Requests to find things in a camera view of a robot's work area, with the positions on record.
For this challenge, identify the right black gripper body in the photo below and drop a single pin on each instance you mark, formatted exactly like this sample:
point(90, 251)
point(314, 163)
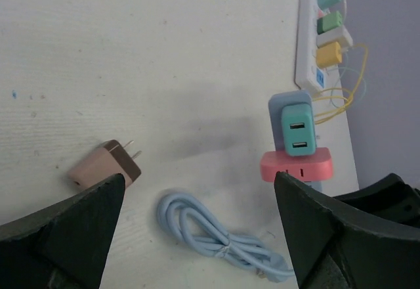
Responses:
point(390, 198)

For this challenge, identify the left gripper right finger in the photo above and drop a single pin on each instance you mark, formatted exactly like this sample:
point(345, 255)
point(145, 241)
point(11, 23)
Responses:
point(334, 245)

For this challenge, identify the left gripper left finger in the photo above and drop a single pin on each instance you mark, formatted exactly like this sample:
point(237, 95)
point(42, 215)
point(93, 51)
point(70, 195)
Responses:
point(65, 245)

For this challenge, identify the pink plug adapter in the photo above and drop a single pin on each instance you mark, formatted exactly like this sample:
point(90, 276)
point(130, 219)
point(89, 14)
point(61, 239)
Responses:
point(310, 168)

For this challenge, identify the brown USB charger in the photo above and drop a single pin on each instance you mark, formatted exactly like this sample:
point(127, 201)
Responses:
point(106, 160)

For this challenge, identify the teal USB charger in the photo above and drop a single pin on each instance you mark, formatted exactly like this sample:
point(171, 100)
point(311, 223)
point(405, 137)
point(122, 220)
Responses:
point(298, 130)

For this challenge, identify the white power strip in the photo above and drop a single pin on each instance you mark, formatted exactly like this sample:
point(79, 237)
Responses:
point(307, 74)

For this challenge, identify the blue power strip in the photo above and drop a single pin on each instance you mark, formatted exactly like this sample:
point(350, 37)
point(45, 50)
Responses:
point(275, 105)

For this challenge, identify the yellow USB charger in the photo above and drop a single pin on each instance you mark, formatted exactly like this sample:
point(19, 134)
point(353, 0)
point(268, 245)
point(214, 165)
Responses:
point(329, 55)

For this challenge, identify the green USB charger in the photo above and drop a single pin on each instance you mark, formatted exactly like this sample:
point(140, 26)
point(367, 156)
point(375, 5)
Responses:
point(329, 22)

